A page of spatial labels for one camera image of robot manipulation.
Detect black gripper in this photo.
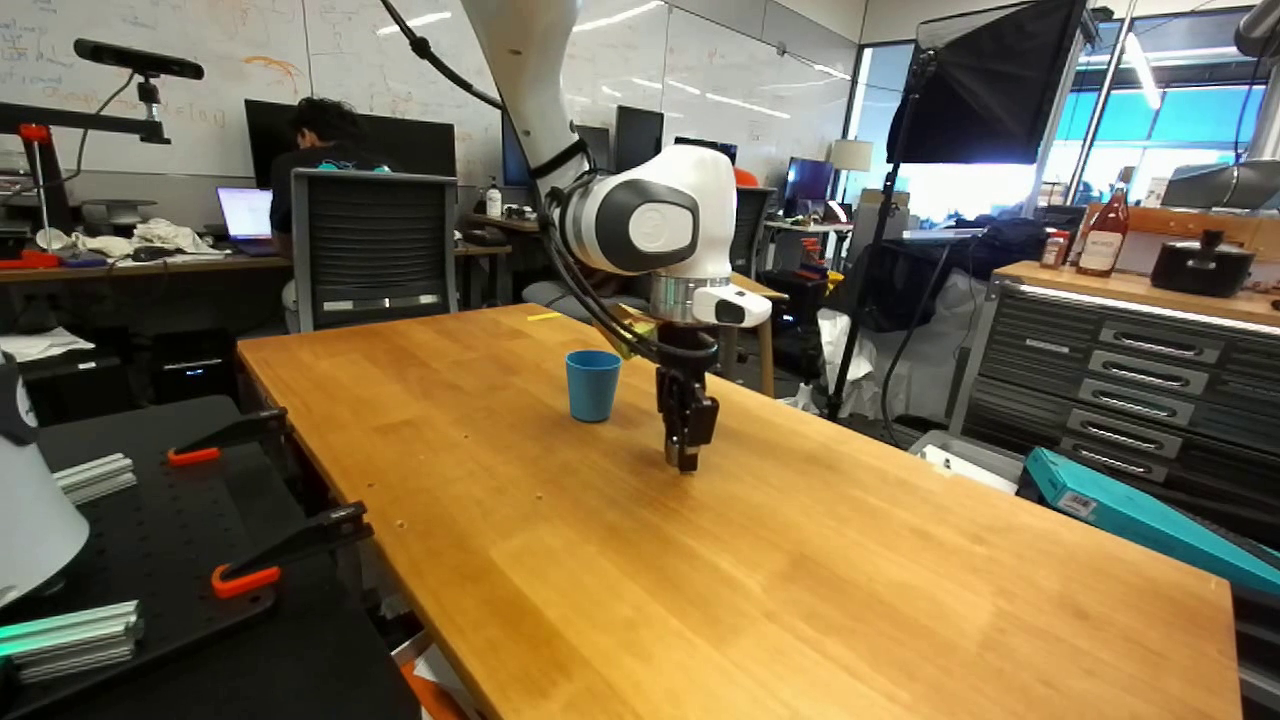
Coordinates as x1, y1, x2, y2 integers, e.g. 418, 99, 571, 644
651, 314, 725, 478

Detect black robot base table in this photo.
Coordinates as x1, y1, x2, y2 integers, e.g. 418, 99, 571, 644
0, 392, 426, 720

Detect blue plastic cup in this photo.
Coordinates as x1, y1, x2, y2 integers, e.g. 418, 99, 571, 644
566, 349, 629, 426

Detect black softbox light stand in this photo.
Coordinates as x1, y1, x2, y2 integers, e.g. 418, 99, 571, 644
825, 157, 913, 423

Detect grey fabric cover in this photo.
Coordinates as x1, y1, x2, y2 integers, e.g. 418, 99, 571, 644
853, 271, 996, 431

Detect white flat box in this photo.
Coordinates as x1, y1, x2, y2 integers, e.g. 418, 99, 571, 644
913, 431, 1032, 493

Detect white table lamp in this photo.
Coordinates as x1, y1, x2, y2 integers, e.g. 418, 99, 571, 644
825, 136, 877, 176

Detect black louvered cabinet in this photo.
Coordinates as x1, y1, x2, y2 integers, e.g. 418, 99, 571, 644
289, 164, 466, 334

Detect large dark monitor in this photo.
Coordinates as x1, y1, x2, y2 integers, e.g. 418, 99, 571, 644
240, 97, 461, 182

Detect black clamp orange tips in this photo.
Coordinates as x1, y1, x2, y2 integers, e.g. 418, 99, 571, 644
207, 498, 378, 609
163, 403, 292, 473

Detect grey drawer cabinet wood top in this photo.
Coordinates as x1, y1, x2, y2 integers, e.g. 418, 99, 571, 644
952, 254, 1280, 536

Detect red orange bottle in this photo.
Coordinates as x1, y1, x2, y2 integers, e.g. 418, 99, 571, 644
1074, 182, 1138, 278

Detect seated person dark hair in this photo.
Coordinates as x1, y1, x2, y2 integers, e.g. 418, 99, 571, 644
270, 93, 396, 182

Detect open laptop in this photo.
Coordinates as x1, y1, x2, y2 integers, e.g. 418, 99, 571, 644
212, 179, 281, 252

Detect white crumpled cloth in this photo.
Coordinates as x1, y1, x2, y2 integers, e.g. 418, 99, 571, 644
34, 217, 223, 266

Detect dark wooden desk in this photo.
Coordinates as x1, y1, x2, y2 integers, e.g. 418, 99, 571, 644
0, 249, 298, 351

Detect aluminium extrusion bar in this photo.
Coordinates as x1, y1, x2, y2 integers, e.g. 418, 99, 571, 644
48, 449, 140, 508
0, 594, 145, 692

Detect red clamp stand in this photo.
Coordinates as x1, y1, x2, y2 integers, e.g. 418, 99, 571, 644
11, 118, 76, 234

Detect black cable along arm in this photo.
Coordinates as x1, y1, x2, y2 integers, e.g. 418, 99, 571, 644
378, 0, 671, 371

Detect black camera bar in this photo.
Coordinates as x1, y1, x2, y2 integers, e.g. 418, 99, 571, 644
72, 36, 207, 83

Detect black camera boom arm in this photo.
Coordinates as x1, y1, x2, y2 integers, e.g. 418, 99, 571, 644
0, 97, 177, 149

